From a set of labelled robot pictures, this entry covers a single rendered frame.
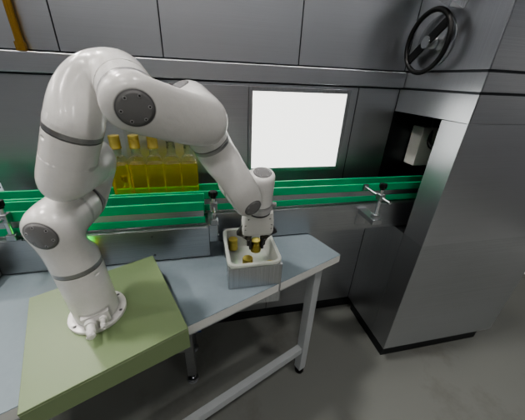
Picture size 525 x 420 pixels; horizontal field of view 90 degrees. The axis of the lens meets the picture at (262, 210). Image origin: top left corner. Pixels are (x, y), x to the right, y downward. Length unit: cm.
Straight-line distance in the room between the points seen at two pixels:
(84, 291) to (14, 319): 34
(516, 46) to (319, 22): 61
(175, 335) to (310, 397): 98
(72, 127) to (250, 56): 77
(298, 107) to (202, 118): 75
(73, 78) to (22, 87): 74
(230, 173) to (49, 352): 54
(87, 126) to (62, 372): 49
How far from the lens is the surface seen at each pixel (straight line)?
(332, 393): 158
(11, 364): 89
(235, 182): 58
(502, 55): 116
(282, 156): 117
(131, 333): 72
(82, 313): 74
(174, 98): 43
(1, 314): 104
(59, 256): 63
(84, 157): 52
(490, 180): 133
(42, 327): 84
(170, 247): 98
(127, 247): 100
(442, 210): 123
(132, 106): 42
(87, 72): 52
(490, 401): 191
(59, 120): 50
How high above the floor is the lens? 135
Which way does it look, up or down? 27 degrees down
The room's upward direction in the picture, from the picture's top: 3 degrees clockwise
